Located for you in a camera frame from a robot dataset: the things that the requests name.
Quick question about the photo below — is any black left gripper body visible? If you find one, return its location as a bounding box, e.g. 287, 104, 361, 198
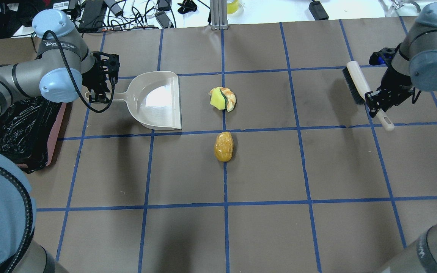
83, 52, 120, 100

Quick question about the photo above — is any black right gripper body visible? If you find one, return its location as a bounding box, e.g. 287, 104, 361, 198
369, 45, 421, 110

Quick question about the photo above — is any beige hand brush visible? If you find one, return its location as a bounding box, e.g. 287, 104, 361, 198
342, 61, 395, 132

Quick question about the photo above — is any beige plastic dustpan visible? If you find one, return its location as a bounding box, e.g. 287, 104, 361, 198
94, 71, 182, 131

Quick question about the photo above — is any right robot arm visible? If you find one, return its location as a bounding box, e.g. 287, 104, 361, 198
364, 2, 437, 273

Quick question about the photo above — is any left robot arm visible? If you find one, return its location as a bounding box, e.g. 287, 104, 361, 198
0, 9, 120, 273

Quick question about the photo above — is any pink bin with black bag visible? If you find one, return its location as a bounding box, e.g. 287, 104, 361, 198
0, 97, 66, 173

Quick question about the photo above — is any yellow green sponge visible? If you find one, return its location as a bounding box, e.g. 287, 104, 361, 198
210, 90, 226, 110

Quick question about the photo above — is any toy bread croissant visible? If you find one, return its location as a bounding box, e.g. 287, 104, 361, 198
208, 87, 237, 112

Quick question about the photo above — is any yellow potato toy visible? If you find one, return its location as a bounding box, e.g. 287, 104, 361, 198
214, 131, 234, 162

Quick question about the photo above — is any yellow tape roll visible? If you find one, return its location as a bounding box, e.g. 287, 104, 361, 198
226, 0, 243, 14

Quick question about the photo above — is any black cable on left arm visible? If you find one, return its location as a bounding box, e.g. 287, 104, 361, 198
41, 30, 113, 114

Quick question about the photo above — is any aluminium frame post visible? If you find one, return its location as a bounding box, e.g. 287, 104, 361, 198
210, 0, 229, 30

